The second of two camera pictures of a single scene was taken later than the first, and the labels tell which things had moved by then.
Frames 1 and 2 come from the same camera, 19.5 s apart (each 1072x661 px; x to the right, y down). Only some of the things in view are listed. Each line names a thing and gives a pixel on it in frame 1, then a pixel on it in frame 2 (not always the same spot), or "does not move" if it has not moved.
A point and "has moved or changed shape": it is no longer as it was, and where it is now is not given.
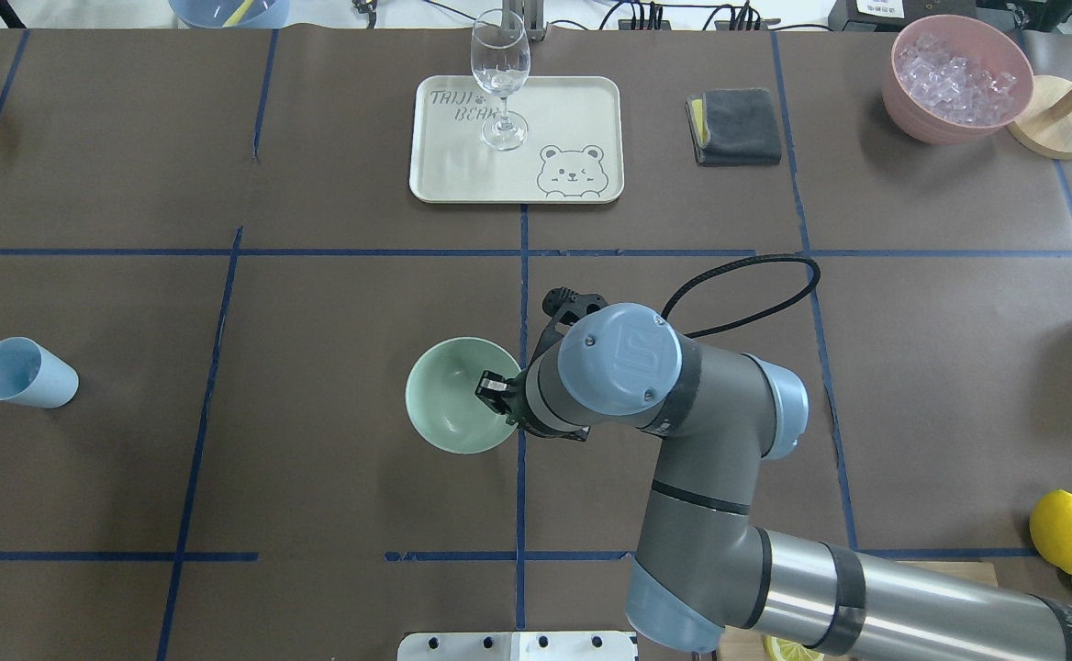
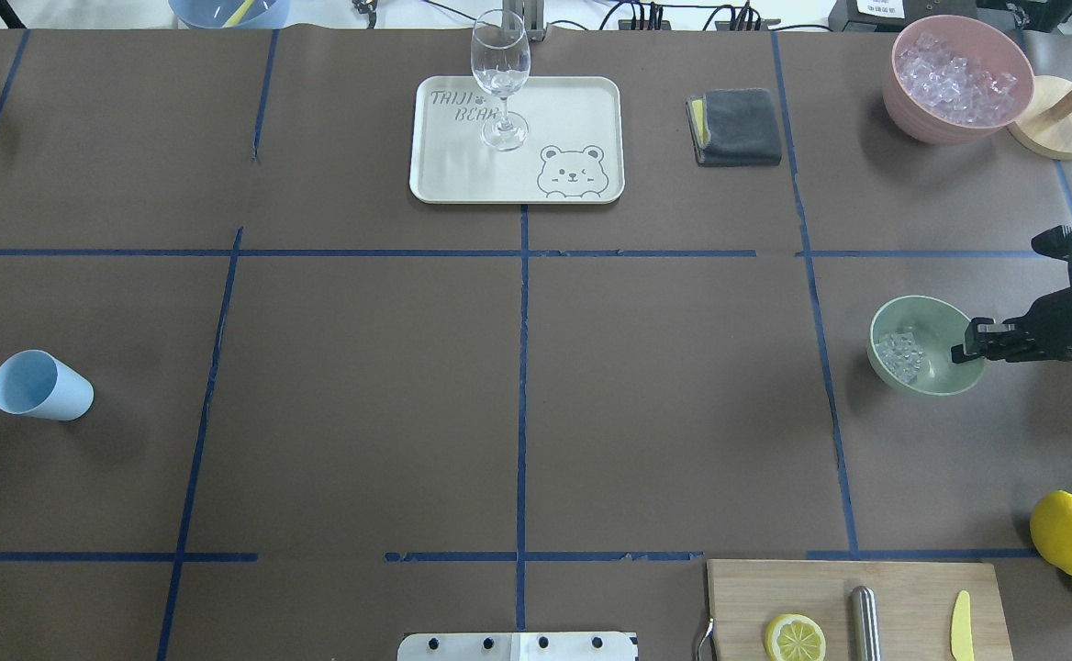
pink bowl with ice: [954, 80] does not move
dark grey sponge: [733, 127] does not move
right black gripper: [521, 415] to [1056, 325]
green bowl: [441, 401] to [910, 341]
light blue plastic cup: [19, 370] has moved or changed shape
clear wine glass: [500, 54] does not move
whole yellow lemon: [1066, 532] does not move
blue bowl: [231, 14] does not move
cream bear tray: [572, 152] does not move
